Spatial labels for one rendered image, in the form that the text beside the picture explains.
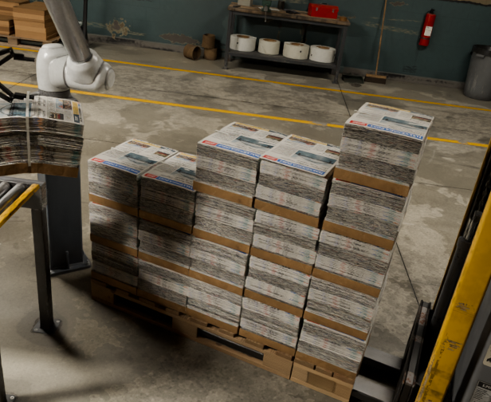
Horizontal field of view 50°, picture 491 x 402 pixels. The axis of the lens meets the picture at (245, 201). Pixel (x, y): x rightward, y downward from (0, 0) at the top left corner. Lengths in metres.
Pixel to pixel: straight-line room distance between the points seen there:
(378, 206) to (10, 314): 1.92
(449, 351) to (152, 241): 1.38
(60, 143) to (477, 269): 1.55
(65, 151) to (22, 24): 6.66
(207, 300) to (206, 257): 0.24
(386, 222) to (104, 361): 1.45
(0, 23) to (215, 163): 6.89
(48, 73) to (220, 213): 1.12
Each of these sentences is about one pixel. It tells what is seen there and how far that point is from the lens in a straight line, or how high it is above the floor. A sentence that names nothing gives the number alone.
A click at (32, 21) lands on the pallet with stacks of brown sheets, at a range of 8.64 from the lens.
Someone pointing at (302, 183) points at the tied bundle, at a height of 1.00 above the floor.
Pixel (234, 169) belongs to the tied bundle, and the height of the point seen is 0.98.
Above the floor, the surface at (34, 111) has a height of 1.19.
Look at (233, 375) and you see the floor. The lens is 2.62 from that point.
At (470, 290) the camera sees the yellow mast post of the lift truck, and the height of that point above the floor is 0.88.
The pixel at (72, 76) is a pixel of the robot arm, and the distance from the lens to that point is 2.71.
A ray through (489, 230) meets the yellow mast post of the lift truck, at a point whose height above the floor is 1.11.
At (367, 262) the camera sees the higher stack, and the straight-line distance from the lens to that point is 2.18.
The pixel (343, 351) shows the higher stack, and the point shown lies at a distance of 2.45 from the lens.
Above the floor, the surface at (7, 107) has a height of 1.18.
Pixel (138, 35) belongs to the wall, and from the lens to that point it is 9.25.
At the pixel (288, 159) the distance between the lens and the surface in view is 2.15.
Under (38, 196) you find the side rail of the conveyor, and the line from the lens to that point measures 2.45.
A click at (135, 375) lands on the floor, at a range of 2.60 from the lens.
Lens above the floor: 1.86
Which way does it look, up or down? 27 degrees down
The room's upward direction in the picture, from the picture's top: 7 degrees clockwise
